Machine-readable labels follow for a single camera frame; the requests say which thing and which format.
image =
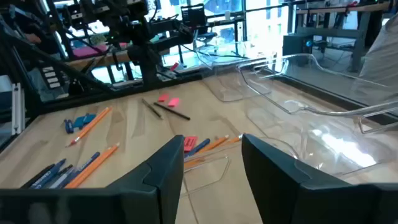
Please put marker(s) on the clear barrel gel pen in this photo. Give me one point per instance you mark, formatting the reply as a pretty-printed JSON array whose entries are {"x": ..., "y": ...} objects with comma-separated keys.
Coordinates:
[{"x": 62, "y": 177}]

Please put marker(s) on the pink eraser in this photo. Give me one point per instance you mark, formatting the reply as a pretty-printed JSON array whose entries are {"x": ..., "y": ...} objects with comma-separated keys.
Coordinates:
[
  {"x": 173, "y": 102},
  {"x": 163, "y": 98}
]

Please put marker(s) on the wooden workbench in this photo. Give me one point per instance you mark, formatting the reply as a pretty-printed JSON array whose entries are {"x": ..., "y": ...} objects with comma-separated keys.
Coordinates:
[{"x": 362, "y": 37}]

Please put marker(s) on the red eraser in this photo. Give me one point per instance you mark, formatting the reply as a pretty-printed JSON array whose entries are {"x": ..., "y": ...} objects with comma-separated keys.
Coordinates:
[{"x": 190, "y": 143}]

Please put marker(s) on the person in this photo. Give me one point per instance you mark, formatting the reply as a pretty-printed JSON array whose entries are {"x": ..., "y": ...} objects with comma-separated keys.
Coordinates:
[{"x": 382, "y": 62}]

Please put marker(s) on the clear plastic bin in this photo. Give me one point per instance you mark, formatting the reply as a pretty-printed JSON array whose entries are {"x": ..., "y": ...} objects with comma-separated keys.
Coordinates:
[
  {"x": 342, "y": 152},
  {"x": 311, "y": 87},
  {"x": 230, "y": 90}
]

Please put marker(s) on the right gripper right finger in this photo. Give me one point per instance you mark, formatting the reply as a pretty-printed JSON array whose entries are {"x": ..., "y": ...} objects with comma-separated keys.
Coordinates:
[{"x": 280, "y": 193}]

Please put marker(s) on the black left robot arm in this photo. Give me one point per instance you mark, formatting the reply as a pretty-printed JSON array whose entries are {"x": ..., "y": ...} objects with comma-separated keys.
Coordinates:
[{"x": 148, "y": 59}]

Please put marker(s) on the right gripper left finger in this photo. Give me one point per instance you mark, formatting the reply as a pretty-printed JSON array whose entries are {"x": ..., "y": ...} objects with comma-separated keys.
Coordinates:
[{"x": 149, "y": 193}]

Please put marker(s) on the dark grey pencil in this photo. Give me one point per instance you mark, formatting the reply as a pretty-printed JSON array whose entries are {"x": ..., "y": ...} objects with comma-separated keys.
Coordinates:
[
  {"x": 151, "y": 109},
  {"x": 172, "y": 111}
]

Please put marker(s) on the orange pencil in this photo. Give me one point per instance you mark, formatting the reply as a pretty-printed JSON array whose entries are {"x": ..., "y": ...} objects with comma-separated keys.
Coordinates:
[
  {"x": 90, "y": 126},
  {"x": 235, "y": 139},
  {"x": 216, "y": 143},
  {"x": 93, "y": 166}
]

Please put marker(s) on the silver aluminium extrusion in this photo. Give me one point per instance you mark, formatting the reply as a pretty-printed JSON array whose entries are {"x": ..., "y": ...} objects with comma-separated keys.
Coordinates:
[{"x": 18, "y": 109}]

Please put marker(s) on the black monitor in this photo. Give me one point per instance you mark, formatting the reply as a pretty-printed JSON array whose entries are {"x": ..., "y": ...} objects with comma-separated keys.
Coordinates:
[{"x": 192, "y": 15}]

